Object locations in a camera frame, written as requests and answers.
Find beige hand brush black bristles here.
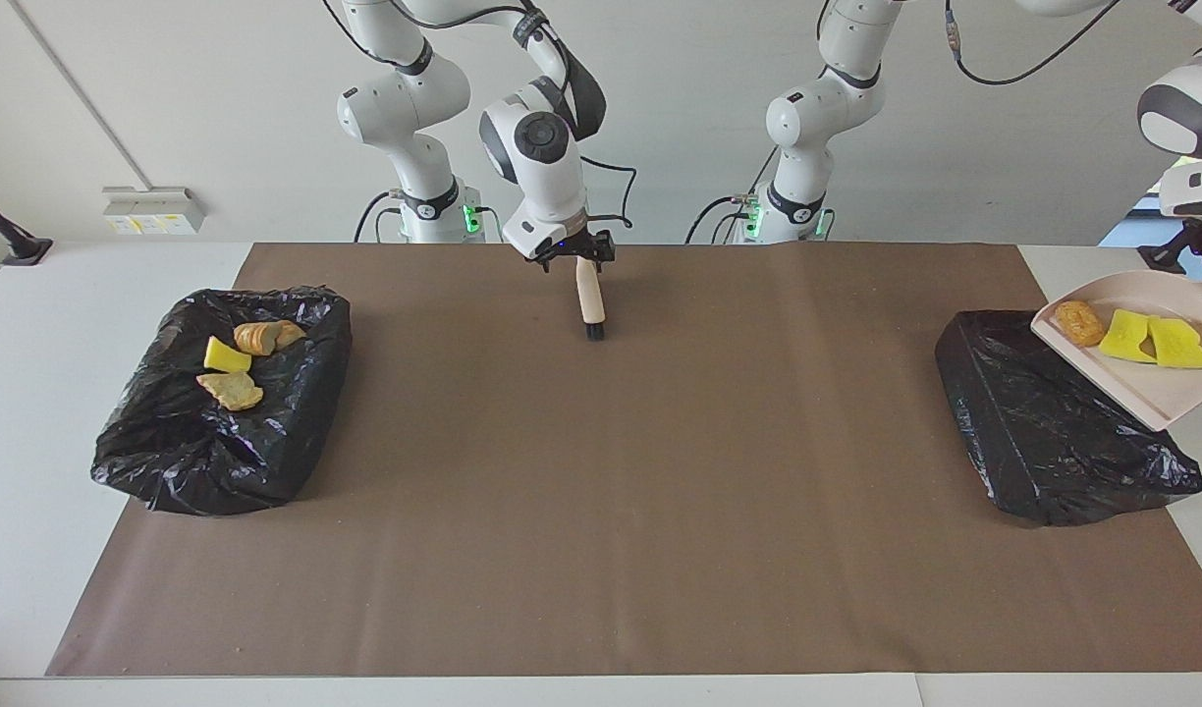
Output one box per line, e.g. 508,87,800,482
574,257,608,342

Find yellow sponge piece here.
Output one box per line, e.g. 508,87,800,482
1148,315,1202,369
1098,309,1154,364
203,336,253,373

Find brown oval bread lump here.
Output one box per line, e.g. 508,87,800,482
1055,300,1106,347

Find pink plastic dustpan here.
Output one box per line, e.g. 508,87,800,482
1031,270,1202,431

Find black bag lined bin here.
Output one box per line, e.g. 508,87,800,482
934,308,1202,527
91,286,354,517

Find black stand with base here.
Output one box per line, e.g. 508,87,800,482
0,187,54,267
1138,226,1191,274

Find brown paper table mat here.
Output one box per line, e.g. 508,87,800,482
46,243,1202,679

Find black left base cables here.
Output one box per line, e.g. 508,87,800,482
684,147,784,245

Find black base cables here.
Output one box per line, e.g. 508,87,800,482
684,147,784,245
353,190,406,244

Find black right base cables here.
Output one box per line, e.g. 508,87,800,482
353,190,406,244

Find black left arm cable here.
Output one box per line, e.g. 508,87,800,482
943,0,1124,87

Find white wall socket box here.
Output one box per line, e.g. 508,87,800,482
102,187,207,236

